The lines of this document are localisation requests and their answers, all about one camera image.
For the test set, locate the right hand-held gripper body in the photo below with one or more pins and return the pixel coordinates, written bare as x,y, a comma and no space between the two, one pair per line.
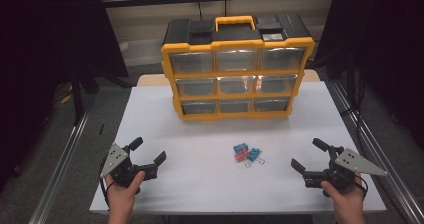
340,175

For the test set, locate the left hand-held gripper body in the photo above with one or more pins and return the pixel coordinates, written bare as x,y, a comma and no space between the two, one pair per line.
120,170

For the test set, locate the blue binder clip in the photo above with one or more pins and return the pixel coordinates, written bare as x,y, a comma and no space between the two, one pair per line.
240,147
255,154

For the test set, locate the red binder clip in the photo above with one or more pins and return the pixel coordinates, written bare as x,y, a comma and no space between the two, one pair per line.
241,156

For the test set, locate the clear plastic drawer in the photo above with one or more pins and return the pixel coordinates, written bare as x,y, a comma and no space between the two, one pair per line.
198,107

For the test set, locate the yellow black drawer organizer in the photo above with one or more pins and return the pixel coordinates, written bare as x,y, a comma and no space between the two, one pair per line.
233,34

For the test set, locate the person's right hand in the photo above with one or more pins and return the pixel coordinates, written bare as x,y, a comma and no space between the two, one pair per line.
348,200

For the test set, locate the person's left hand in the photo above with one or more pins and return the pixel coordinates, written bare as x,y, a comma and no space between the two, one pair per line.
121,197

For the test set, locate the small black floor item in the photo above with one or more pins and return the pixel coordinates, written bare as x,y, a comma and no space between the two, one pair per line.
101,129

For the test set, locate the black metal stand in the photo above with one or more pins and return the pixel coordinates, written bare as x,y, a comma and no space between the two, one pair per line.
77,100

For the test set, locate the yellow floor marker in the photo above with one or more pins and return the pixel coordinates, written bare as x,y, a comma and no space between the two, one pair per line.
65,99

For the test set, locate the set of clear organizer drawers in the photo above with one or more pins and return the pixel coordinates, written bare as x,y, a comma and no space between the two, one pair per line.
236,60

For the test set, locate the black curtain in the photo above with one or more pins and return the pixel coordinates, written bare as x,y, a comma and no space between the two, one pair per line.
33,50
393,34

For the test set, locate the aluminium floor rail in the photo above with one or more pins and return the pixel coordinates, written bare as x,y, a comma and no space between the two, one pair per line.
400,197
56,180

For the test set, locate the white wall box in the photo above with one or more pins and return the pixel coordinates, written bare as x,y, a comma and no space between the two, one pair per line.
124,46

